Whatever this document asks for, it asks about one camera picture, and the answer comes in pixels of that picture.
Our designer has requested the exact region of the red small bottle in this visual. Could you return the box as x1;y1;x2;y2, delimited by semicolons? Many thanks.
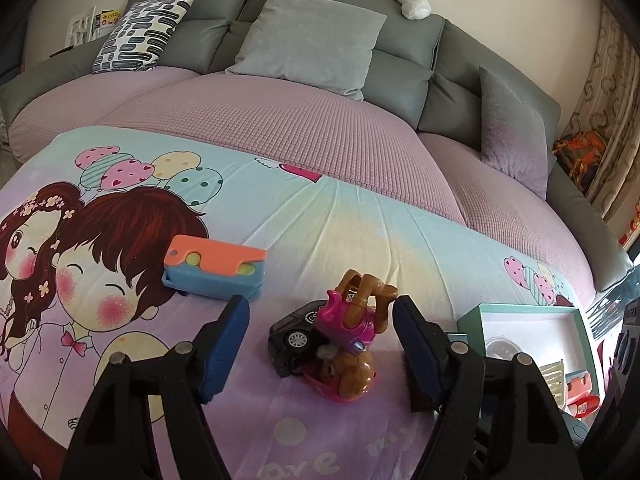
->
567;394;600;419

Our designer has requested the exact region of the cream hair claw clip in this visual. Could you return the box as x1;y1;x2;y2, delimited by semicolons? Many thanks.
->
539;360;566;410

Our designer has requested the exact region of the white smart watch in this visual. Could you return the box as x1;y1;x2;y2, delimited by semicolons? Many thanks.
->
486;337;520;361

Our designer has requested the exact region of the pink brown dog figure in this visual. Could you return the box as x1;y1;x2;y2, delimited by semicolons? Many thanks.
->
303;269;398;403

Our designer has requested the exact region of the orange blue toy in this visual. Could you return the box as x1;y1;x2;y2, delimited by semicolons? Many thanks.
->
162;234;267;301
565;370;592;398

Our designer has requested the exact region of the black toy car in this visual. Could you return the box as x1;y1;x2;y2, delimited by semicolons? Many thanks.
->
267;300;330;378

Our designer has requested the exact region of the teal cardboard box tray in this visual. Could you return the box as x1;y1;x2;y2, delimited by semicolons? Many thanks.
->
457;304;604;442

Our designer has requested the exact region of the red hanging decoration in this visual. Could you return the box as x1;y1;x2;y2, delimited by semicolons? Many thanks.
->
618;202;640;250

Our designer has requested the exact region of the cartoon couple blanket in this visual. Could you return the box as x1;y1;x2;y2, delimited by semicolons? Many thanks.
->
1;127;596;479

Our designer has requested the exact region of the orange bag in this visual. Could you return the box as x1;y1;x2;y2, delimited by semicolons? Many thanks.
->
552;130;606;194

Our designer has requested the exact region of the grey purple right cushion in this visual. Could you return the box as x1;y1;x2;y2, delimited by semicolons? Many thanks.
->
480;66;549;200

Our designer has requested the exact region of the patterned curtain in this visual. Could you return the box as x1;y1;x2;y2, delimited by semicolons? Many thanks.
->
565;6;639;220

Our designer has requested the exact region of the grey sofa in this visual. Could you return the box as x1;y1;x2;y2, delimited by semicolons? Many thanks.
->
1;0;632;296

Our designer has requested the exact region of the black white patterned cushion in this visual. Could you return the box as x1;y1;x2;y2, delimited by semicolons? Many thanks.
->
91;0;194;74

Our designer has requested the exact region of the white magazine rack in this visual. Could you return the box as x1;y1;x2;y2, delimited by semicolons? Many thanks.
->
65;6;122;47

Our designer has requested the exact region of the grey centre cushion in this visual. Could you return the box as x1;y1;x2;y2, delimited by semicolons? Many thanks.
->
227;0;386;101

